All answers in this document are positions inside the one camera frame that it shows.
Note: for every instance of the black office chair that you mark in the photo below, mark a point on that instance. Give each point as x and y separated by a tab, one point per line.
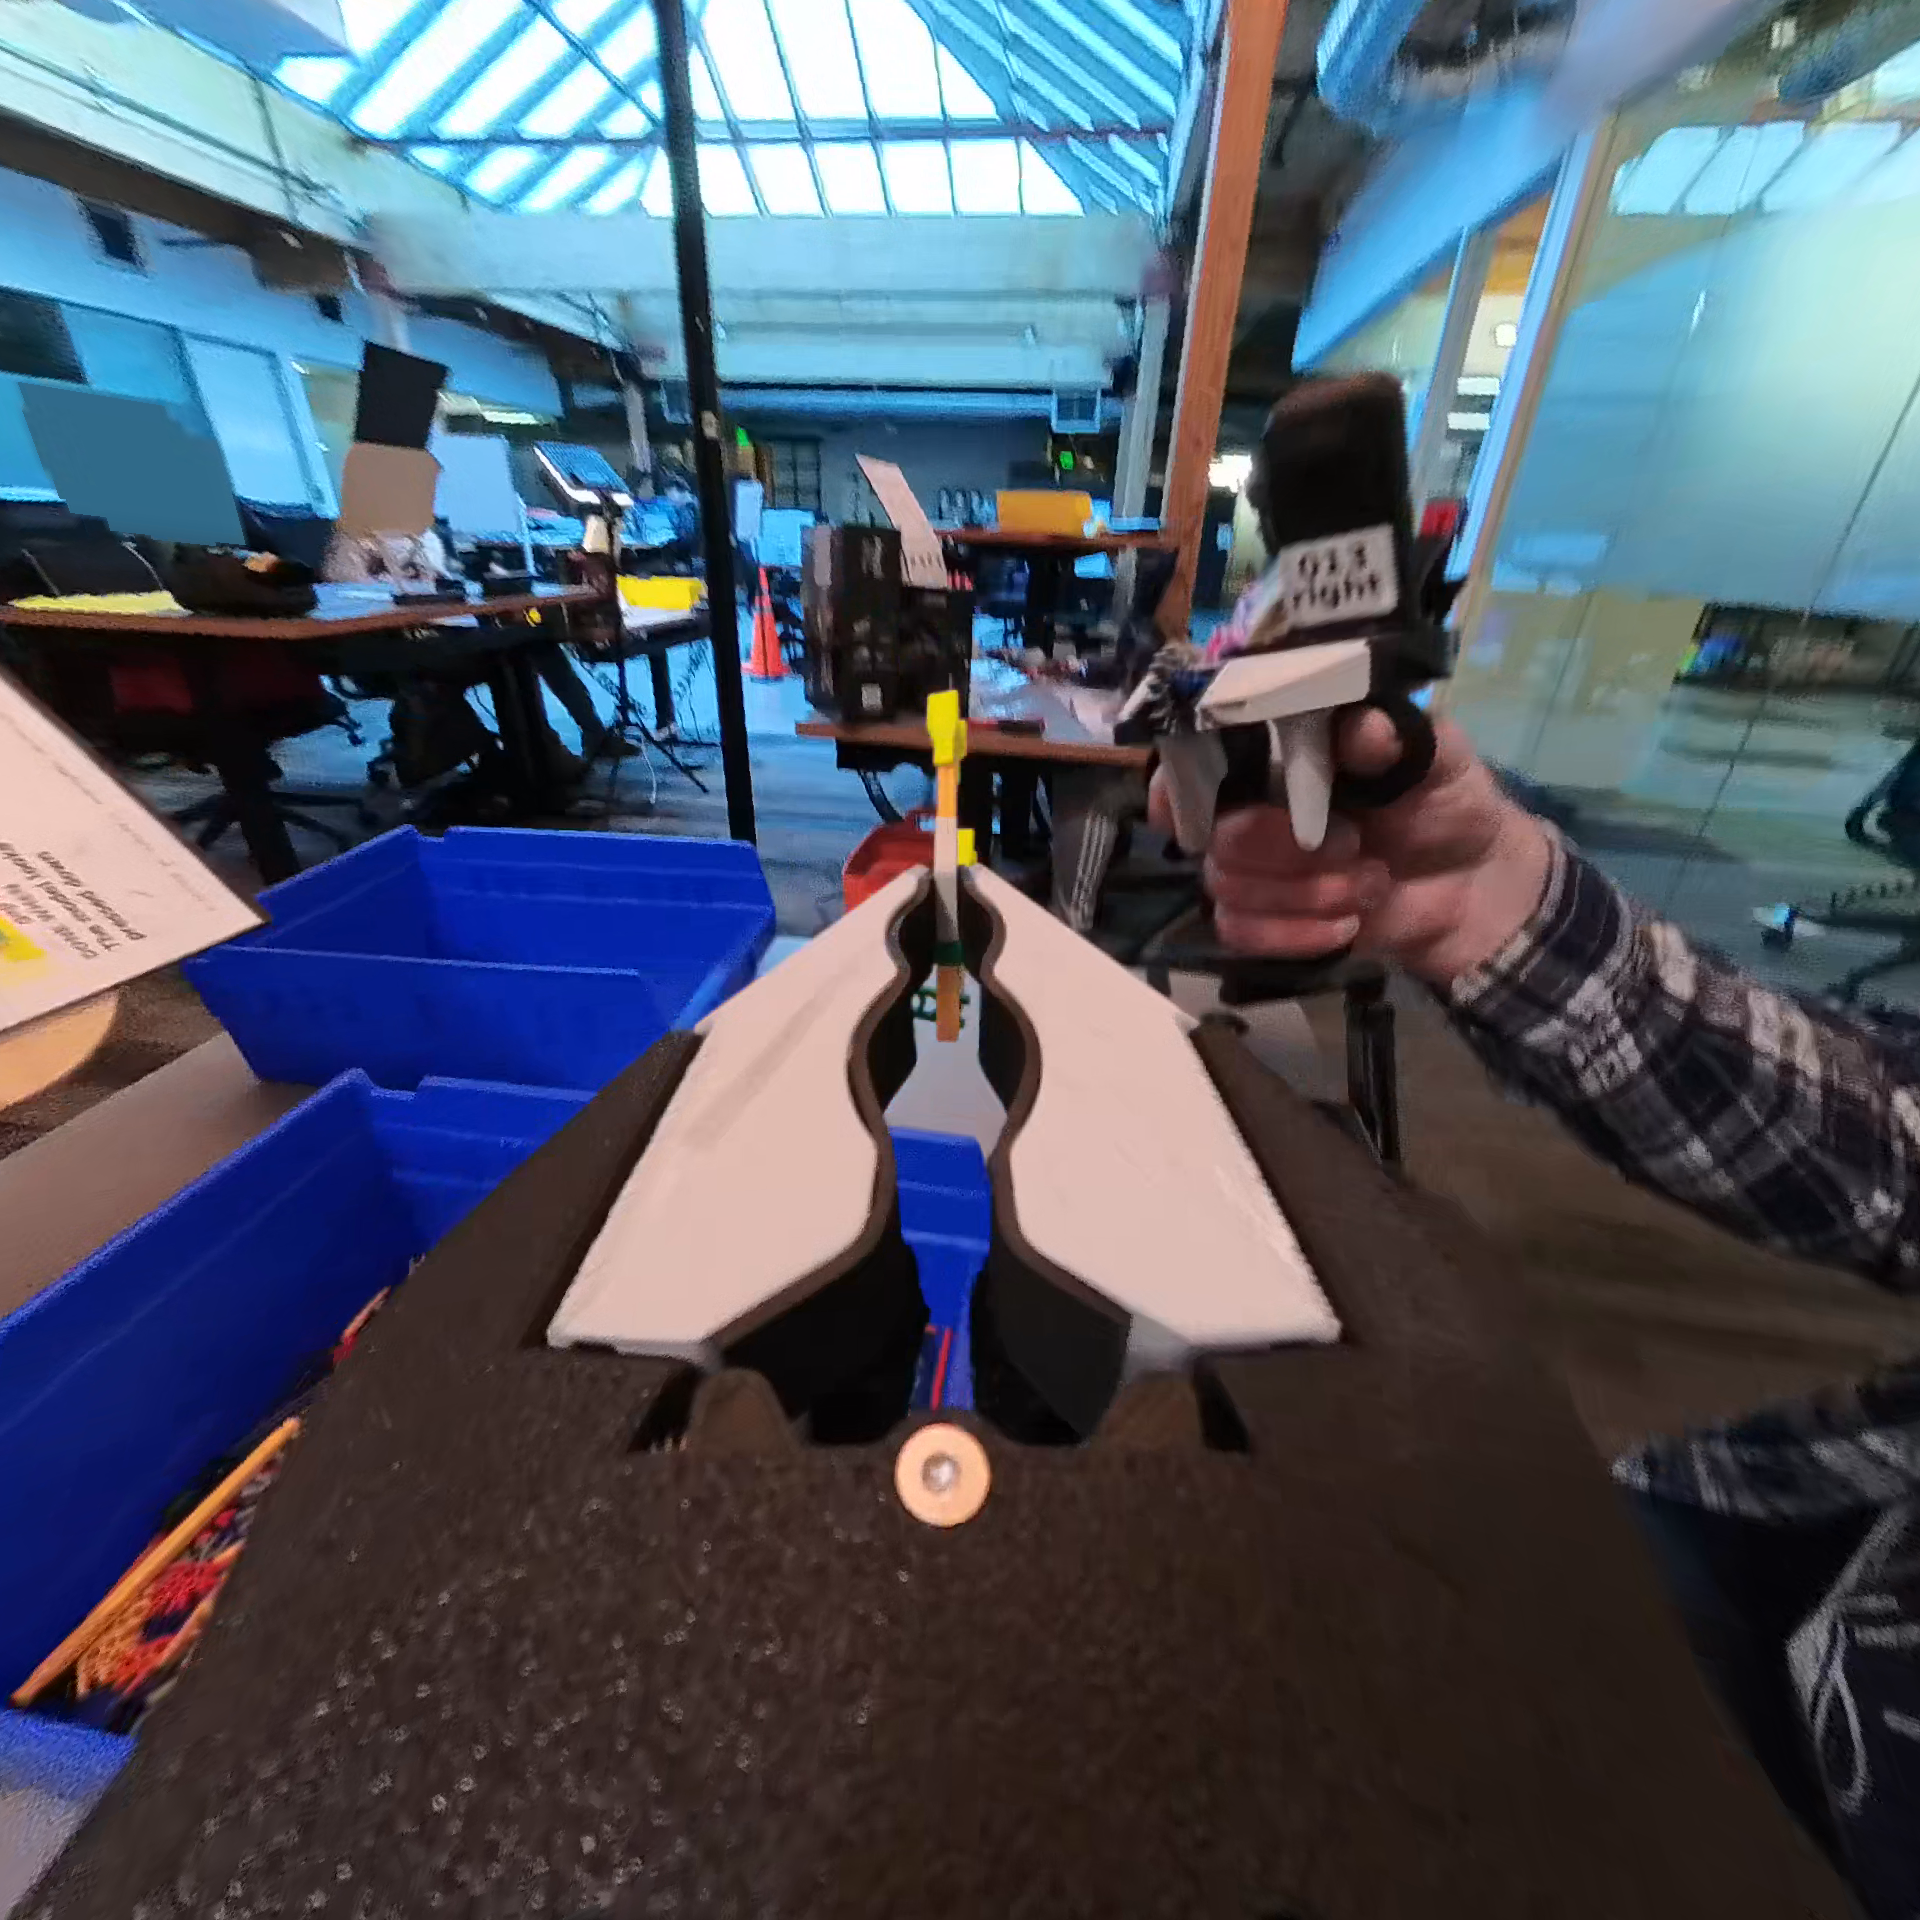
1862	870

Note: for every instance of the yellow box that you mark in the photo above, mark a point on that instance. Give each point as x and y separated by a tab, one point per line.
1048	514

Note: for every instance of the yellow orange rod assembly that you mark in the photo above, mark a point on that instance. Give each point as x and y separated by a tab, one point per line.
946	730

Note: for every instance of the person's right forearm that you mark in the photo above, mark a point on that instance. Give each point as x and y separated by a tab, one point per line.
1710	1052

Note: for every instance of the pile of colourful toy pieces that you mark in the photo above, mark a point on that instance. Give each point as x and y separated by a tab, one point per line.
182	1561

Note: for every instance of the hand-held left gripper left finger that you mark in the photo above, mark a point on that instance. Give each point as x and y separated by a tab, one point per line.
721	1201

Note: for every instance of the person's right hand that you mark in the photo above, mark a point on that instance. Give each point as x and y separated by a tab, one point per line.
1410	870

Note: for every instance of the building instruction sheet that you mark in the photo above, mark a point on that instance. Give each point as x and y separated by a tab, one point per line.
106	870

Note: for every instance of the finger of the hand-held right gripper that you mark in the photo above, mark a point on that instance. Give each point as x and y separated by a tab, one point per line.
1291	682

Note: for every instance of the black metal pole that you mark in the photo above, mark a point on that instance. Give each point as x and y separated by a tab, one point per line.
706	392

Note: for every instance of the blue plastic bin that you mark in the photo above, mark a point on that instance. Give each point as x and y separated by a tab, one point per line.
182	1259
481	961

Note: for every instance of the red crate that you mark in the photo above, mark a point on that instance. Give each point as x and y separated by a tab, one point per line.
889	862

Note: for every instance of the black product carton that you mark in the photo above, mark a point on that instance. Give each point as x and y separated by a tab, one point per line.
885	614

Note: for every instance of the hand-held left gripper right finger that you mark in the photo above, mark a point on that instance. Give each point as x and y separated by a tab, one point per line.
1170	1201

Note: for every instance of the orange traffic cone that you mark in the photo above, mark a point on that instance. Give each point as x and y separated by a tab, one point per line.
766	641

